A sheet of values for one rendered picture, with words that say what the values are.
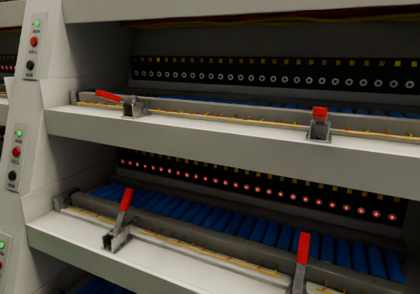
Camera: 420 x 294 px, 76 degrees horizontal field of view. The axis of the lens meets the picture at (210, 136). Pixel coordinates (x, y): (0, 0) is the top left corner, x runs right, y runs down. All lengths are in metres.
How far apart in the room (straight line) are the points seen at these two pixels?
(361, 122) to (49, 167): 0.51
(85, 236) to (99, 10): 0.37
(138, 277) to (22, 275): 0.25
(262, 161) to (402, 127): 0.16
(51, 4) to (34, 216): 0.38
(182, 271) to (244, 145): 0.19
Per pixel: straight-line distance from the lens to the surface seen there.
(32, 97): 0.58
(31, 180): 0.57
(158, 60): 0.61
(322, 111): 0.26
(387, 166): 0.33
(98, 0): 0.53
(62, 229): 0.54
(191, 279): 0.40
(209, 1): 0.41
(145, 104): 0.44
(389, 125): 0.37
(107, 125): 0.45
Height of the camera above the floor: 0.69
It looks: 1 degrees up
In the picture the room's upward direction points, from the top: 8 degrees clockwise
